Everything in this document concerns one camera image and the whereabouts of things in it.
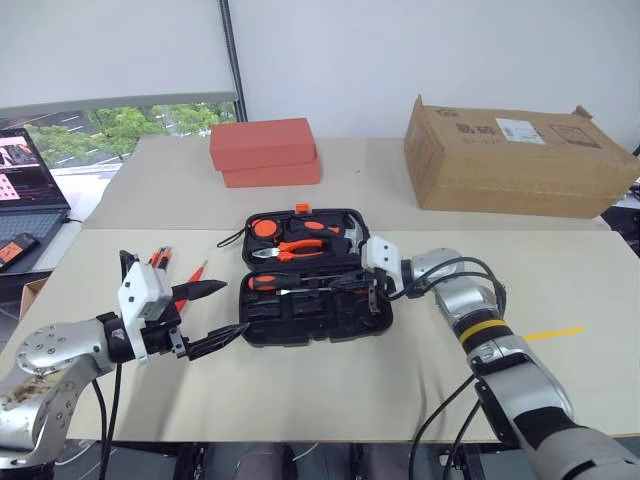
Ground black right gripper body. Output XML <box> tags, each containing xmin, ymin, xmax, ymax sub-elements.
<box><xmin>366</xmin><ymin>269</ymin><xmax>404</xmax><ymax>316</ymax></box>

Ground brown cardboard box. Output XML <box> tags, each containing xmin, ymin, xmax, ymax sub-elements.
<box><xmin>403</xmin><ymin>94</ymin><xmax>640</xmax><ymax>219</ymax></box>

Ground slim steel screwdriver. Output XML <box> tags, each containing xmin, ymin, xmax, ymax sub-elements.
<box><xmin>276</xmin><ymin>286</ymin><xmax>351</xmax><ymax>297</ymax></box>

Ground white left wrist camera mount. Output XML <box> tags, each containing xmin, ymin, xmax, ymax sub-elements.
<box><xmin>116</xmin><ymin>261</ymin><xmax>174</xmax><ymax>364</ymax></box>

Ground steel claw hammer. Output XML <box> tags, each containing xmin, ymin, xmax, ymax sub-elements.
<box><xmin>338</xmin><ymin>213</ymin><xmax>372</xmax><ymax>252</ymax></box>

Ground black plastic tool case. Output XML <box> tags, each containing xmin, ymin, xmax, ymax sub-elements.
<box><xmin>238</xmin><ymin>207</ymin><xmax>397</xmax><ymax>350</ymax></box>

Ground black orange handheld device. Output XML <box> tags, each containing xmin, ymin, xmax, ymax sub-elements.
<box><xmin>0</xmin><ymin>231</ymin><xmax>41</xmax><ymax>274</ymax></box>

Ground red screwdrivers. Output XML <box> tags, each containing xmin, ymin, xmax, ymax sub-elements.
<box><xmin>176</xmin><ymin>258</ymin><xmax>209</xmax><ymax>312</ymax></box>

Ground yellow tape strip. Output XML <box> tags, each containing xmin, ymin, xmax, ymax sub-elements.
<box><xmin>523</xmin><ymin>326</ymin><xmax>587</xmax><ymax>344</ymax></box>

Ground orange black tape measure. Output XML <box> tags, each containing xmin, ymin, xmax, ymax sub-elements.
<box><xmin>216</xmin><ymin>216</ymin><xmax>285</xmax><ymax>250</ymax></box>

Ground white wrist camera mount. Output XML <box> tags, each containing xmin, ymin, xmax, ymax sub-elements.
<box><xmin>359</xmin><ymin>236</ymin><xmax>404</xmax><ymax>292</ymax></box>
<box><xmin>116</xmin><ymin>261</ymin><xmax>174</xmax><ymax>364</ymax></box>

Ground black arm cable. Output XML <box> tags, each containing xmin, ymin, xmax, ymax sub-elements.
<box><xmin>389</xmin><ymin>255</ymin><xmax>507</xmax><ymax>480</ymax></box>
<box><xmin>91</xmin><ymin>362</ymin><xmax>125</xmax><ymax>480</ymax></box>

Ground black orange tool handle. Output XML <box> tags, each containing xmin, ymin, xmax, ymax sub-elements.
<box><xmin>302</xmin><ymin>218</ymin><xmax>342</xmax><ymax>237</ymax></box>

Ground black orange handled screwdriver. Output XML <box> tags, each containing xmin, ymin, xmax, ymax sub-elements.
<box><xmin>247</xmin><ymin>272</ymin><xmax>352</xmax><ymax>292</ymax></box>

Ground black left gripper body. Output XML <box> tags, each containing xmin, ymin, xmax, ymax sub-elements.
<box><xmin>141</xmin><ymin>284</ymin><xmax>192</xmax><ymax>362</ymax></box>

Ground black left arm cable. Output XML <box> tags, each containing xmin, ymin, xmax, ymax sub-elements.
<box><xmin>91</xmin><ymin>362</ymin><xmax>125</xmax><ymax>480</ymax></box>

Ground dark rounded shape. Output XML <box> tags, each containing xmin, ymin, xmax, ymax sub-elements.
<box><xmin>203</xmin><ymin>441</ymin><xmax>302</xmax><ymax>480</ymax></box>

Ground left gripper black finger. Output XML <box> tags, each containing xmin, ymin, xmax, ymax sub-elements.
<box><xmin>171</xmin><ymin>279</ymin><xmax>229</xmax><ymax>304</ymax></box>
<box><xmin>185</xmin><ymin>321</ymin><xmax>251</xmax><ymax>362</ymax></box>

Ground orange handled pliers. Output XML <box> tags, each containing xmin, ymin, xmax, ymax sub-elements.
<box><xmin>251</xmin><ymin>238</ymin><xmax>326</xmax><ymax>263</ymax></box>

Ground white roller window blind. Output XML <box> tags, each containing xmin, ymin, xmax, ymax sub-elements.
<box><xmin>0</xmin><ymin>0</ymin><xmax>239</xmax><ymax>110</ymax></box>

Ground large red foam block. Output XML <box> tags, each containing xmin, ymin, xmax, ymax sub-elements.
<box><xmin>220</xmin><ymin>151</ymin><xmax>322</xmax><ymax>189</ymax></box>

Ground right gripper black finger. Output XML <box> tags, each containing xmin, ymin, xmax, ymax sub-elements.
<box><xmin>329</xmin><ymin>275</ymin><xmax>374</xmax><ymax>296</ymax></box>

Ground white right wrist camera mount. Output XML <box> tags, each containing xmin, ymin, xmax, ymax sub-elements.
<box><xmin>359</xmin><ymin>236</ymin><xmax>404</xmax><ymax>292</ymax></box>

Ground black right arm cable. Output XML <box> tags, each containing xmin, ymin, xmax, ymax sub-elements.
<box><xmin>389</xmin><ymin>255</ymin><xmax>507</xmax><ymax>480</ymax></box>

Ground grey ribbed pole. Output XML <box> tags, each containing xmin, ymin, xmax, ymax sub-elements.
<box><xmin>218</xmin><ymin>0</ymin><xmax>249</xmax><ymax>124</ymax></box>

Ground black background equipment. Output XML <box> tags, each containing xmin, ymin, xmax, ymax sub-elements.
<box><xmin>598</xmin><ymin>143</ymin><xmax>640</xmax><ymax>247</ymax></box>

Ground open black laptop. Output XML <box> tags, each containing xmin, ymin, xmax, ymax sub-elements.
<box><xmin>0</xmin><ymin>127</ymin><xmax>72</xmax><ymax>257</ymax></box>

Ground small red foam block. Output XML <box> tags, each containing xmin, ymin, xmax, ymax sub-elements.
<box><xmin>209</xmin><ymin>117</ymin><xmax>318</xmax><ymax>172</ymax></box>

